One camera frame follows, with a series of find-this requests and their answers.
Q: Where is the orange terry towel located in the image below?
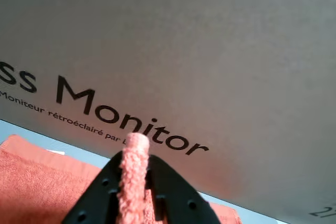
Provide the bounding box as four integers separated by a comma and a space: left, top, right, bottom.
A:
0, 132, 244, 224

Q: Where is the grey plastic mat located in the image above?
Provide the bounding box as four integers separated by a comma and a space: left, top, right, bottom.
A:
0, 119, 284, 224

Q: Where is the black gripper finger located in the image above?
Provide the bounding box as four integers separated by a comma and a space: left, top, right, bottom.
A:
62, 150, 124, 224
146, 154, 221, 224

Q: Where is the brown cardboard monitor box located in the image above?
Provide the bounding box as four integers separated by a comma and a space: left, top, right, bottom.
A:
0, 0, 336, 224

